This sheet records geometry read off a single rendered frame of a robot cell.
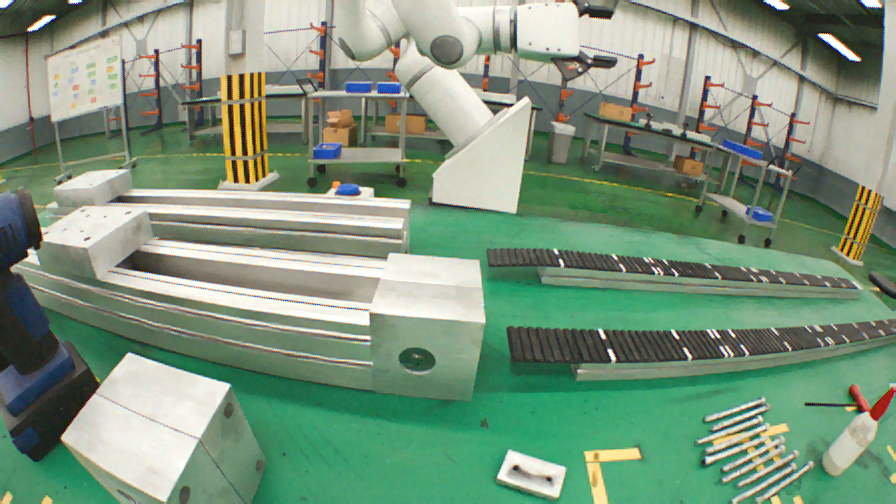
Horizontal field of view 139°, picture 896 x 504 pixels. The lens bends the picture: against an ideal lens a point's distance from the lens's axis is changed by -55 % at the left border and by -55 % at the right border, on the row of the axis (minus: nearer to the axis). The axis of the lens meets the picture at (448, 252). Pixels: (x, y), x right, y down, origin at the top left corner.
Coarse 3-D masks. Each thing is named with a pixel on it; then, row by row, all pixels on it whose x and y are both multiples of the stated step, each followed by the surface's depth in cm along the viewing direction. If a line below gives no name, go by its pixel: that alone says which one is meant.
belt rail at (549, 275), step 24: (624, 288) 52; (648, 288) 52; (672, 288) 52; (696, 288) 52; (720, 288) 52; (744, 288) 52; (768, 288) 52; (792, 288) 51; (816, 288) 51; (840, 288) 51
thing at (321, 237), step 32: (128, 192) 51; (160, 192) 52; (192, 192) 52; (224, 192) 52; (256, 192) 53; (160, 224) 45; (192, 224) 47; (224, 224) 46; (256, 224) 45; (288, 224) 45; (320, 224) 45; (352, 224) 45; (384, 224) 45; (320, 256) 47; (352, 256) 48; (384, 256) 47
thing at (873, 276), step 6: (864, 276) 142; (870, 276) 131; (876, 276) 127; (882, 276) 129; (876, 282) 123; (882, 282) 120; (888, 282) 122; (882, 288) 117; (888, 288) 113; (894, 288) 114; (882, 294) 123; (888, 294) 113; (894, 294) 109
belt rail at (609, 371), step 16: (784, 352) 34; (800, 352) 34; (816, 352) 36; (832, 352) 35; (848, 352) 35; (576, 368) 35; (592, 368) 34; (608, 368) 34; (624, 368) 35; (640, 368) 35; (656, 368) 35; (672, 368) 35; (688, 368) 35; (704, 368) 35; (720, 368) 35; (736, 368) 35; (752, 368) 35
